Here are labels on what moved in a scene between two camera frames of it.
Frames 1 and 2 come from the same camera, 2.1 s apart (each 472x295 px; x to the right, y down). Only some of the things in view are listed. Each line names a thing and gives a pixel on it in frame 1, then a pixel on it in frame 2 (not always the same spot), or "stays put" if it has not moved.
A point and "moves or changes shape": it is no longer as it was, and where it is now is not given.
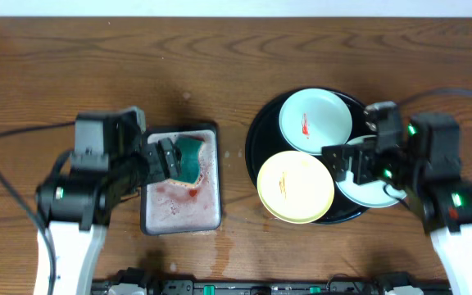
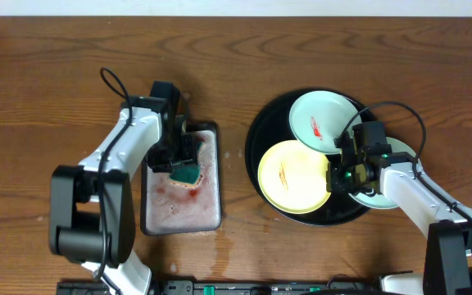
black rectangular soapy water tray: (172, 206) stays put
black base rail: (272, 286) stays put
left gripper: (156, 156) to (190, 145)
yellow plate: (296, 187) moves or changes shape
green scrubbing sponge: (189, 149) stays put
